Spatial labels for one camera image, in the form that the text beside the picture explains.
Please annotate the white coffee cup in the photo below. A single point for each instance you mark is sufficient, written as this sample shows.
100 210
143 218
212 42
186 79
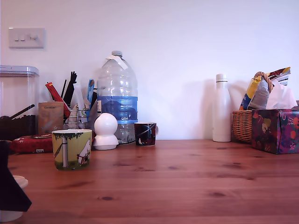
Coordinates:
10 217

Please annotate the brown paper coffee bag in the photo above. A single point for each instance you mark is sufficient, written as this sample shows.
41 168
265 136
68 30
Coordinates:
50 119

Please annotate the red patterned package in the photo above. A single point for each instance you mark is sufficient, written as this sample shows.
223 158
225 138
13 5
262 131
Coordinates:
28 144

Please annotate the yellow-green cartoon print mug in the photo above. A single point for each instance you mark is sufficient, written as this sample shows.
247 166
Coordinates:
70 151

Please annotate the clear plastic storage container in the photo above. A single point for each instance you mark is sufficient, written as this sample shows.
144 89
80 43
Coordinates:
18 93

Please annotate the black utensil bundle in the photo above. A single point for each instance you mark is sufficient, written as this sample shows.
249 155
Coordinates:
70 91

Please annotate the white paper packet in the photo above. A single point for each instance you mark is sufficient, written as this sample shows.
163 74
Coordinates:
80 98

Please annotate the blue sachet stick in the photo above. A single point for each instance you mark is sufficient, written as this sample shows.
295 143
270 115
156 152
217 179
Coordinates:
90 91

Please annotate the large clear water bottle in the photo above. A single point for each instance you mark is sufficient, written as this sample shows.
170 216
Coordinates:
116 105

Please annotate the dark blue printed mug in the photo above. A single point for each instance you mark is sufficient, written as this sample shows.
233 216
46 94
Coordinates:
144 134

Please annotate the white metal bottle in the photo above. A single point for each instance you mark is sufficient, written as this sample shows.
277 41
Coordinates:
221 112

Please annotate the wicker basket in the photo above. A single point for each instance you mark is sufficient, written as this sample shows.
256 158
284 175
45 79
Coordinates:
241 126

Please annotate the yellow and blue snack bag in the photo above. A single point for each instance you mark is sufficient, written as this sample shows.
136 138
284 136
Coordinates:
247 95

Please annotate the floral purple tissue box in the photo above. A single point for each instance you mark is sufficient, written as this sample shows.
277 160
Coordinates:
273 130

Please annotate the white tissue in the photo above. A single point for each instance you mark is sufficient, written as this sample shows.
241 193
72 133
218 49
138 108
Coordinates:
280 98

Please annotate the colourful printed snack bag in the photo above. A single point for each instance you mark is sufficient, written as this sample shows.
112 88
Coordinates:
280 74

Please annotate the small white round camera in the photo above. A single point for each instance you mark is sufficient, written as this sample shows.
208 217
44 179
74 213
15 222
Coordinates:
105 130

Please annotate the white wall light switch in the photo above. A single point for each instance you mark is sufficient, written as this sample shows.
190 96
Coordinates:
26 38

